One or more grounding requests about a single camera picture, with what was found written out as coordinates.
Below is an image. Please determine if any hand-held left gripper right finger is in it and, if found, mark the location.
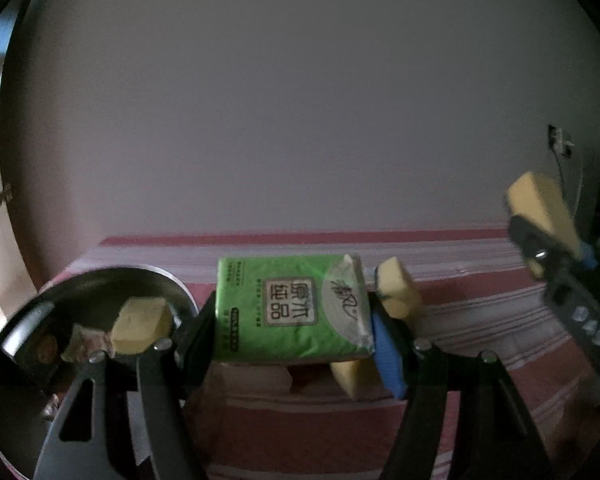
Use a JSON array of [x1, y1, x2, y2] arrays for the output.
[[370, 266, 555, 480]]

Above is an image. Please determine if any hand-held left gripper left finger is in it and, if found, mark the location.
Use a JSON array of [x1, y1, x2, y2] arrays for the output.
[[32, 295, 218, 480]]

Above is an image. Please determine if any yellow sponge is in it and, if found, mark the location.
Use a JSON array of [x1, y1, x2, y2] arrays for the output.
[[377, 256, 423, 320], [330, 357, 388, 402], [109, 297, 175, 357], [505, 171, 583, 261]]

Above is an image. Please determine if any green tissue pack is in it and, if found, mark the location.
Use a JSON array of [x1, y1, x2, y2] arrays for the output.
[[214, 254, 377, 364]]

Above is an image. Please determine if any torn wrapper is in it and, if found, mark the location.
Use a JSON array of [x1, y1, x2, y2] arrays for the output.
[[60, 324, 116, 363]]

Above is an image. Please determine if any round metal bowl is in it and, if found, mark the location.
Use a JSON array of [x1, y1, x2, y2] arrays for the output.
[[0, 265, 201, 480]]

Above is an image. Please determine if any pink striped cloth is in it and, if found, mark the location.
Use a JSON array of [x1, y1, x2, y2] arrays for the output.
[[35, 230, 600, 480]]

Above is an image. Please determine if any pale wooden door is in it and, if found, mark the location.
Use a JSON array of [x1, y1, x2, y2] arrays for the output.
[[0, 55, 38, 321]]

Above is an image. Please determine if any window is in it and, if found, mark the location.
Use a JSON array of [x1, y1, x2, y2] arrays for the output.
[[0, 5, 21, 56]]

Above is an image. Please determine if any wall power socket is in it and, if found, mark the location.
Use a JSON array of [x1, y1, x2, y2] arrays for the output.
[[547, 124, 576, 158]]

